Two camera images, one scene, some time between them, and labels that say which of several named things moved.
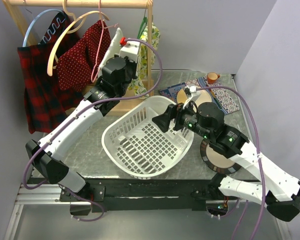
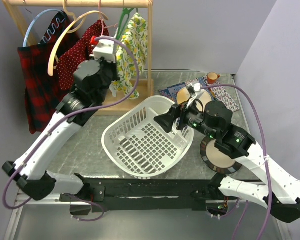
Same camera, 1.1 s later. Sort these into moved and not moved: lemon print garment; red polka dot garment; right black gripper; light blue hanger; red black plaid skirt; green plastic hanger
Moved: lemon print garment; green plastic hanger
Not moved: right black gripper; light blue hanger; red black plaid skirt; red polka dot garment
